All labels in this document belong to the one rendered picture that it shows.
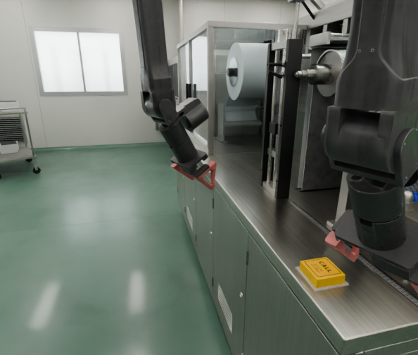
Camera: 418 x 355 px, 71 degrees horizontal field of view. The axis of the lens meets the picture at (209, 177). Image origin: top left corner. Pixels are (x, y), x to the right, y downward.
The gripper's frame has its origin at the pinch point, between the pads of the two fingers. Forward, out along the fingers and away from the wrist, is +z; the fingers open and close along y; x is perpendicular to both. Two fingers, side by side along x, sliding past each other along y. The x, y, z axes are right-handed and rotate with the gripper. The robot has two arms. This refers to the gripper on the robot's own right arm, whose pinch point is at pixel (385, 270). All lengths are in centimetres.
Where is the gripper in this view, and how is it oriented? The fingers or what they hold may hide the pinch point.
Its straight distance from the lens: 53.4
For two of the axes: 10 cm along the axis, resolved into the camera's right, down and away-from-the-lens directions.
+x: -7.1, 6.3, -3.2
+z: 4.0, 7.3, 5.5
